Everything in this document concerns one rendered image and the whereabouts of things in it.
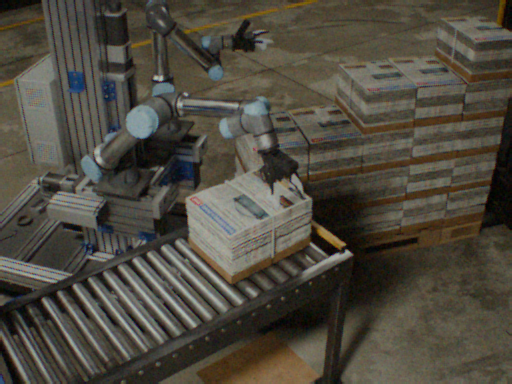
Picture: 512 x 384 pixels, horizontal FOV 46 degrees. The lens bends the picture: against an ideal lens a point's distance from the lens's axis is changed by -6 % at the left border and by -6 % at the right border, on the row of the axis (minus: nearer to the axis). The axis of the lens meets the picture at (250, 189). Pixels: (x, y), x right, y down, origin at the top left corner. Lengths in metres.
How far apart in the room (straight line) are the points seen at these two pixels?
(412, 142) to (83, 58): 1.71
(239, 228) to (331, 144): 1.07
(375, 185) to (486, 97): 0.76
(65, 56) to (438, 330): 2.27
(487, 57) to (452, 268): 1.22
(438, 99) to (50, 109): 1.92
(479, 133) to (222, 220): 1.79
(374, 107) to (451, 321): 1.19
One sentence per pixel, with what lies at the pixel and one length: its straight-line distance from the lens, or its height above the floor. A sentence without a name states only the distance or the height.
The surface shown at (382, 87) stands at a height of 1.07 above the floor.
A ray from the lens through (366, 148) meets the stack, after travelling 3.24.
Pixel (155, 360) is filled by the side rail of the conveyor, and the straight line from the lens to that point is 2.09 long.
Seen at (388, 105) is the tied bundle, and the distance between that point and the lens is 3.17.
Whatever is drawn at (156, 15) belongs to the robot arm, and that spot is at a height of 1.43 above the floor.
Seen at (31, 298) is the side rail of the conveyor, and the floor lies 0.80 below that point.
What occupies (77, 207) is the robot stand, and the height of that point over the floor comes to 0.74.
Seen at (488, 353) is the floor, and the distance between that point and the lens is 3.31.
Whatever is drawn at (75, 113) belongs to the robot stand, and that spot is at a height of 1.06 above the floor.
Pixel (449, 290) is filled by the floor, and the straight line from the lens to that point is 3.59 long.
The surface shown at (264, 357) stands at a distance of 3.12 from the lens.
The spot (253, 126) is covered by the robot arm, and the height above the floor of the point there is 1.38.
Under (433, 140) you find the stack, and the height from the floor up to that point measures 0.74.
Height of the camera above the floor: 2.37
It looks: 34 degrees down
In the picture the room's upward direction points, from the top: 1 degrees counter-clockwise
